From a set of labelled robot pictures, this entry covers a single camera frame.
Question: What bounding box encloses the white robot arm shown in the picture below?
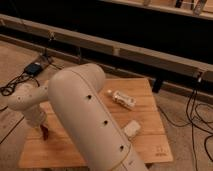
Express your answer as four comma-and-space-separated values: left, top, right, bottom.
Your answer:
7, 63, 148, 171

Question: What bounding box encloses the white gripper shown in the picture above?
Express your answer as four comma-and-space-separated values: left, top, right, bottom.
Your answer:
22, 107, 47, 127

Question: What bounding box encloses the white sponge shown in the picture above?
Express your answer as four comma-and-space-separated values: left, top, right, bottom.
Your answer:
123, 120, 141, 140

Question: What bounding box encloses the black power adapter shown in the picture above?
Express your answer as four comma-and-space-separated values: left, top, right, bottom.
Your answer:
24, 62, 43, 76

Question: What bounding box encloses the clear plastic bottle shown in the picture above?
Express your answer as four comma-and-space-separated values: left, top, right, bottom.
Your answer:
107, 90, 136, 110

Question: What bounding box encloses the black floor cables right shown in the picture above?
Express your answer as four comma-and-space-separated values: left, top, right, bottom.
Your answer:
156, 74, 213, 164

